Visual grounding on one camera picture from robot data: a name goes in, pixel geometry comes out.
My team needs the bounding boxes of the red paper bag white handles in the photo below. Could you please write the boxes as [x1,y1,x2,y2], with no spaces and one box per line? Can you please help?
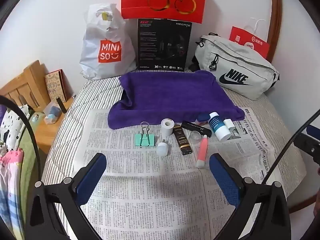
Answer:
[229,18,270,60]

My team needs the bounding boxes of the black cosmetic tube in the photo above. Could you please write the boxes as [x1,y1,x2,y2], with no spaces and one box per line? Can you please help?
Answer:
[180,121,212,137]

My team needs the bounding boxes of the white plastic shopping bag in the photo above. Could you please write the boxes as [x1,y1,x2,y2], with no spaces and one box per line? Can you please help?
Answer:
[80,4,138,80]

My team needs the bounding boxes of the newspaper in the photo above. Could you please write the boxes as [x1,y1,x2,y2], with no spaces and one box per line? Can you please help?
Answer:
[82,107,275,240]

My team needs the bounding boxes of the grey waist bag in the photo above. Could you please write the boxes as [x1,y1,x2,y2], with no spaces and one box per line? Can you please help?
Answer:
[192,33,280,100]

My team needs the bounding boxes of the purple towel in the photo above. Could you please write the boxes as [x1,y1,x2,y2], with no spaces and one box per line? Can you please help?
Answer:
[108,70,245,130]

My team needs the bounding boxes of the white tape roll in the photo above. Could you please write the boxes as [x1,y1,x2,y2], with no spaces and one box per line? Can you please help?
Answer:
[161,118,175,137]

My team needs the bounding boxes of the wooden nightstand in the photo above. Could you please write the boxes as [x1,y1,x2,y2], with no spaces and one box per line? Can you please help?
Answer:
[32,96,75,154]

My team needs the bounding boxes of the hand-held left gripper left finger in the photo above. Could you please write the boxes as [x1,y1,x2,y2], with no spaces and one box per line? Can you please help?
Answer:
[25,152,107,240]

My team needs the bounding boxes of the white floral cloth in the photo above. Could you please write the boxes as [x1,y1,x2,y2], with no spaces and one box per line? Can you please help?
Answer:
[0,105,30,152]

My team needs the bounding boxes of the red and blue round case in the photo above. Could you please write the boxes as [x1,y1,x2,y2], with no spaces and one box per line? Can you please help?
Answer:
[196,114,210,127]

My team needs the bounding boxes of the black cable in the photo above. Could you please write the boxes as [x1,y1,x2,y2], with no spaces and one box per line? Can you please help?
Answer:
[262,110,320,183]
[0,95,42,183]

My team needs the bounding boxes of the black and gold lighter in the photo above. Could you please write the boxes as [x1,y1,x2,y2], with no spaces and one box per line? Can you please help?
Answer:
[173,125,193,156]

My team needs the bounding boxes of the pink patterned blanket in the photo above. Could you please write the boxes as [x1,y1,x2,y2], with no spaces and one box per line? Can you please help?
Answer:
[0,148,25,240]

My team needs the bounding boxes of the green cloth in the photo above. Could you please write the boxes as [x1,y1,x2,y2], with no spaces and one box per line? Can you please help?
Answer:
[20,140,43,220]

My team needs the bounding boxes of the small black stick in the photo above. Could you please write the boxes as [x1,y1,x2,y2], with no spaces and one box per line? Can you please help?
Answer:
[56,96,67,113]

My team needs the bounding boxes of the light wooden headboard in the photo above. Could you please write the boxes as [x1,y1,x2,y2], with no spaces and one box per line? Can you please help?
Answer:
[0,60,49,110]

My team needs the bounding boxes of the pink tube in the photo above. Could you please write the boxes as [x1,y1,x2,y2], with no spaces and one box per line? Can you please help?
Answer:
[196,135,208,168]

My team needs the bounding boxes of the red gift bag gold cherries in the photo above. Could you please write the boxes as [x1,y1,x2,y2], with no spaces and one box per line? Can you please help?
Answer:
[121,0,208,24]

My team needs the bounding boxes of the black headset box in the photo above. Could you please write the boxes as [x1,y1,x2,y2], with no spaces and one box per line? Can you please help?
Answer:
[137,18,192,72]

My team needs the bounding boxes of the clear plastic cap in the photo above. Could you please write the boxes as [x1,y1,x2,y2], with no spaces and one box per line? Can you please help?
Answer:
[189,131,202,145]

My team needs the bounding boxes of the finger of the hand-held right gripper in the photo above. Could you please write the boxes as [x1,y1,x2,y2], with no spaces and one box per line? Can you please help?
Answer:
[295,133,320,164]
[306,124,320,137]

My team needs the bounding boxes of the green binder clip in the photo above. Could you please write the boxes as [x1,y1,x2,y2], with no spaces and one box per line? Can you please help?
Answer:
[135,121,155,147]

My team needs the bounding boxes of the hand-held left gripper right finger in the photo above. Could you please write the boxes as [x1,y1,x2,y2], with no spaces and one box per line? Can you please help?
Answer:
[209,153,292,240]

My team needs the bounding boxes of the brown patterned book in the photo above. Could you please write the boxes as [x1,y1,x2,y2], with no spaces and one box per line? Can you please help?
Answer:
[45,70,68,103]

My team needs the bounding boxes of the white and blue bottle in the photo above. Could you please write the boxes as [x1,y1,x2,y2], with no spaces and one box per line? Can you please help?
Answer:
[208,112,232,141]

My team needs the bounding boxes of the white charger plug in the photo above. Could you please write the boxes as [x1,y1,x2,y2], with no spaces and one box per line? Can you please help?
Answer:
[223,119,238,137]

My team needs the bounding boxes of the white usb light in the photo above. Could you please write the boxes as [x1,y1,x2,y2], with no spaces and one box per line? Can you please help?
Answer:
[157,137,170,157]

